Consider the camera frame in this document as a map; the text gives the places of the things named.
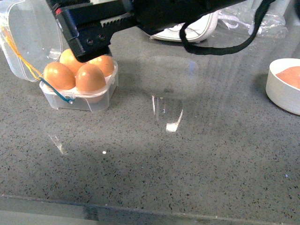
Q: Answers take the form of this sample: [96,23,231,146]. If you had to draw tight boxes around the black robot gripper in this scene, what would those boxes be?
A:
[46,0,239,35]

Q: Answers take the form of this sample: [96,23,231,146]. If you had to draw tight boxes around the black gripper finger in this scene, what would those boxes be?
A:
[62,22,137,62]

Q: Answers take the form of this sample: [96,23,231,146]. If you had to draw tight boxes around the brown egg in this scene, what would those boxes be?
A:
[60,48,85,76]
[276,66,300,89]
[75,63,106,104]
[43,62,75,90]
[88,55,114,77]

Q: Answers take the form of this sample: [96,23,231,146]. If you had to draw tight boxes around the clear plastic egg box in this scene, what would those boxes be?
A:
[0,0,118,112]

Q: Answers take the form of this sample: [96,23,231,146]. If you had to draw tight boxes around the brown egg in bowl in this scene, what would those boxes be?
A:
[276,66,300,89]

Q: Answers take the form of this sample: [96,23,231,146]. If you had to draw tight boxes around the white Joyoung kitchen appliance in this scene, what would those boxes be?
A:
[150,11,219,43]

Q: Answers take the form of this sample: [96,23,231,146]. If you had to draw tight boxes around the clear plastic bag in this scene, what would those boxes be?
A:
[218,0,289,38]

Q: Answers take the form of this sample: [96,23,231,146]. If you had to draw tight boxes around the white round bowl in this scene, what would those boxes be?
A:
[265,58,300,115]

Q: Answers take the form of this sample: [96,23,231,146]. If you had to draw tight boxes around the black cable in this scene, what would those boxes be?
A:
[179,0,276,56]

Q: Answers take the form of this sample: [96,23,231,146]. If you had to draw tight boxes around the yellow and teal string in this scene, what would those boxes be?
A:
[0,25,75,104]

